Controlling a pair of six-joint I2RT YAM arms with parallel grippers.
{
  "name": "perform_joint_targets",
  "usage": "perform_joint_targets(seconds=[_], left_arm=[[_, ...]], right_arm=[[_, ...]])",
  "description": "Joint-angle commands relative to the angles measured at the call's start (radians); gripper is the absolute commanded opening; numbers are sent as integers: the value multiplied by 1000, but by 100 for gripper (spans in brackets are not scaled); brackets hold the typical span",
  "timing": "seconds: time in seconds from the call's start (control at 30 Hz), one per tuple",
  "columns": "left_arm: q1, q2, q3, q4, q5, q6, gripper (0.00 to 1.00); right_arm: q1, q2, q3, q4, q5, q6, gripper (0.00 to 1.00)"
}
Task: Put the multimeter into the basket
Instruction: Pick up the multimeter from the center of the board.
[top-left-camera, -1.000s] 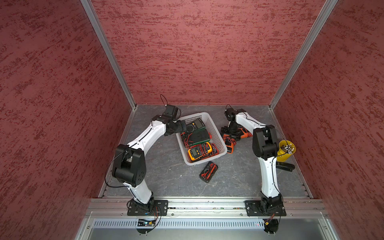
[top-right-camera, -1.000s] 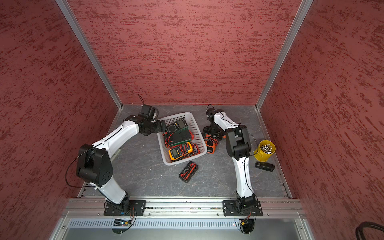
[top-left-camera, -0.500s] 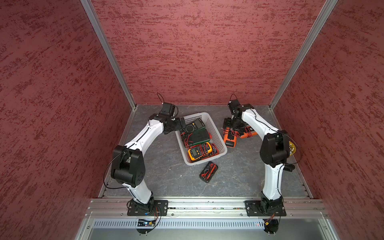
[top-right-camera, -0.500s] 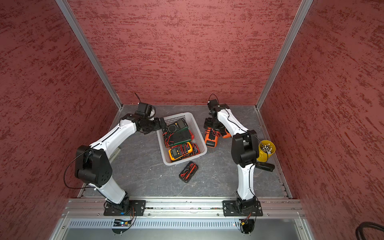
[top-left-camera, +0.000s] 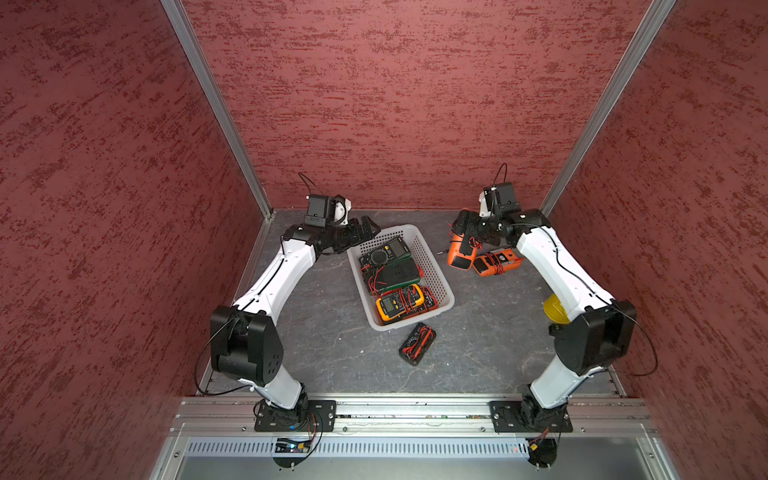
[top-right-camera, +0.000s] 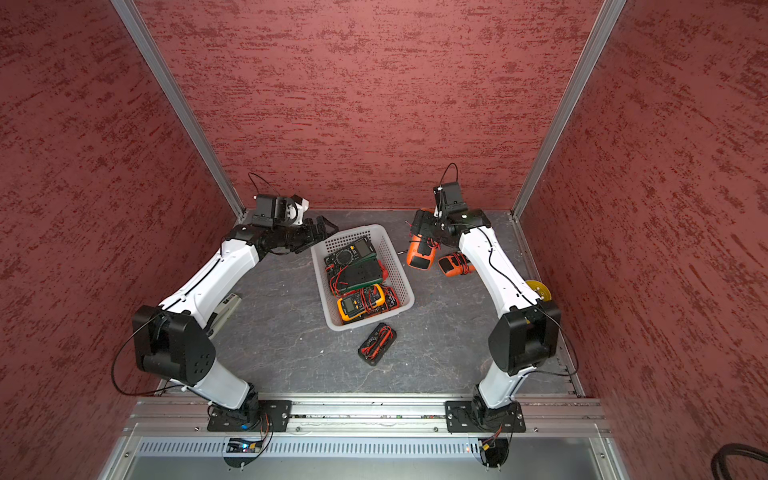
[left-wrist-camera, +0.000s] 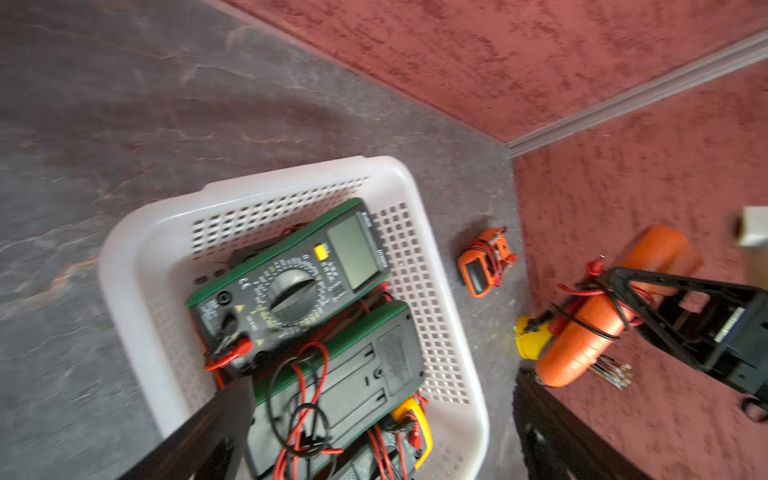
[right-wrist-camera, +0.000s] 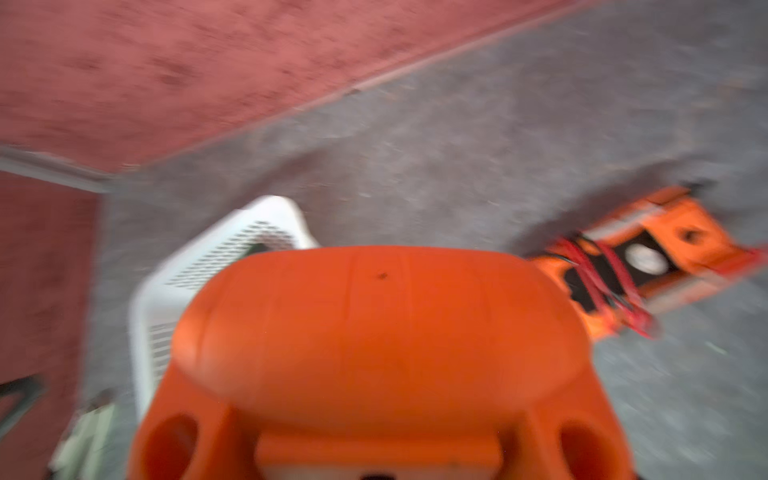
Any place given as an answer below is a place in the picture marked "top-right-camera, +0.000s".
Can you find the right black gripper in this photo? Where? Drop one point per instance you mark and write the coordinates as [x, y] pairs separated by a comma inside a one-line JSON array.
[[421, 225]]

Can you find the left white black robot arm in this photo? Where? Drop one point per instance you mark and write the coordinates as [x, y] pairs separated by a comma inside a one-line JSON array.
[[171, 341]]

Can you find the black multimeter with red leads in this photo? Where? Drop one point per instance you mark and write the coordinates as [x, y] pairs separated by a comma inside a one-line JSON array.
[[375, 346]]

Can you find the yellow black multimeter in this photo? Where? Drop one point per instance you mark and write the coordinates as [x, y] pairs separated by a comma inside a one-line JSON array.
[[358, 303]]

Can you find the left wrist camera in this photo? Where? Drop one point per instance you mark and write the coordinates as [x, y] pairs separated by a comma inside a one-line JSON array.
[[277, 211]]

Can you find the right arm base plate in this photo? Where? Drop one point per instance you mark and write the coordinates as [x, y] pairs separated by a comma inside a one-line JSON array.
[[474, 417]]

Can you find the white grey stapler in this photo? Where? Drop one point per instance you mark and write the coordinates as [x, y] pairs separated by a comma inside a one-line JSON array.
[[221, 313]]

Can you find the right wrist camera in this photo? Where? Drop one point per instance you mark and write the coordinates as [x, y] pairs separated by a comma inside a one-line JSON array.
[[448, 199]]

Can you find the large red black multimeter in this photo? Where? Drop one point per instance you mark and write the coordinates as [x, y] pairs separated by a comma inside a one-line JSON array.
[[392, 301]]

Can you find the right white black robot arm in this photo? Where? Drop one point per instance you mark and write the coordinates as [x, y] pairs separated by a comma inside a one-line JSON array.
[[526, 333]]

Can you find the orange clamp meter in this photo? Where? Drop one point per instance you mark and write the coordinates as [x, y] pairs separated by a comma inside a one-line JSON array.
[[421, 253]]

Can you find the orange multimeter with leads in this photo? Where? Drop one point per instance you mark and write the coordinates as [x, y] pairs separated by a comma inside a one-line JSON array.
[[455, 264]]

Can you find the green multimeter face down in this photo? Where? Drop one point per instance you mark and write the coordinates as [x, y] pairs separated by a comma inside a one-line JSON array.
[[356, 276]]

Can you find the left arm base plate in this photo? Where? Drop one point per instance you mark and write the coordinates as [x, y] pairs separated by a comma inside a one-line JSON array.
[[256, 416]]

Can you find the yellow cup with batteries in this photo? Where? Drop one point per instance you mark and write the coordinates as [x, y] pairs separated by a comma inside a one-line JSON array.
[[540, 289]]

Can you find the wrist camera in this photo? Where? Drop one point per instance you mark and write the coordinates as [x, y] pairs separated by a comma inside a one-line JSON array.
[[277, 211], [448, 199]]

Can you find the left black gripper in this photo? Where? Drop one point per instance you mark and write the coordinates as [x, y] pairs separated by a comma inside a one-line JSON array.
[[311, 237]]

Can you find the green multimeter face up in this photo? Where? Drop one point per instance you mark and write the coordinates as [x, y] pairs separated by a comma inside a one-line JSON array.
[[359, 250]]

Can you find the white plastic perforated basket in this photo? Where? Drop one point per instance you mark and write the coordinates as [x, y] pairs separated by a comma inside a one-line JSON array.
[[386, 253]]

